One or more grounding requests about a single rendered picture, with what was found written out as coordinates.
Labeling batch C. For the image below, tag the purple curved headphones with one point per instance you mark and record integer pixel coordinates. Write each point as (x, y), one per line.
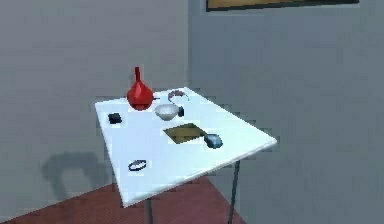
(176, 96)

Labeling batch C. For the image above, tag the olive square tray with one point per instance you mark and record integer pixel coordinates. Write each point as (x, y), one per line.
(184, 133)

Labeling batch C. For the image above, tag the white bowl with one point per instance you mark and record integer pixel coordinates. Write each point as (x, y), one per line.
(165, 112)

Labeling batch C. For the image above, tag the red vase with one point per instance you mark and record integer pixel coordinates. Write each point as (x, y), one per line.
(139, 94)

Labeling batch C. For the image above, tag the white table with metal legs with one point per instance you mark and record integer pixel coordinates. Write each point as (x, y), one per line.
(156, 156)

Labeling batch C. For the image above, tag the small black box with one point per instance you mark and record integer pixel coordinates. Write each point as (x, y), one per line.
(114, 118)

